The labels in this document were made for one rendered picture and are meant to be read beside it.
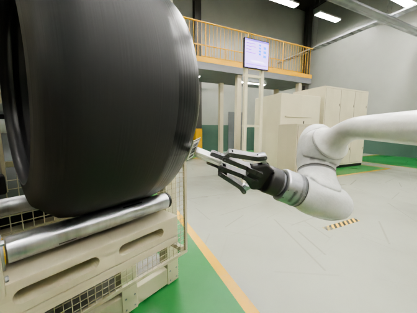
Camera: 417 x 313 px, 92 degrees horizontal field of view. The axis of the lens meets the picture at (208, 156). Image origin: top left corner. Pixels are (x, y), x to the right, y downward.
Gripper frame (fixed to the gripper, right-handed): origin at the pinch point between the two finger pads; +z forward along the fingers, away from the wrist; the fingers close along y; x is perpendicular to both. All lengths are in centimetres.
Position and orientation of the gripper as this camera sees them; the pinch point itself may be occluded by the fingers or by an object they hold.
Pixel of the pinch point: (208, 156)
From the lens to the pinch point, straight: 51.6
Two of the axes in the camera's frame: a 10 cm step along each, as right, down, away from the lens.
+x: 0.5, -4.5, 8.9
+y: -3.8, 8.2, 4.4
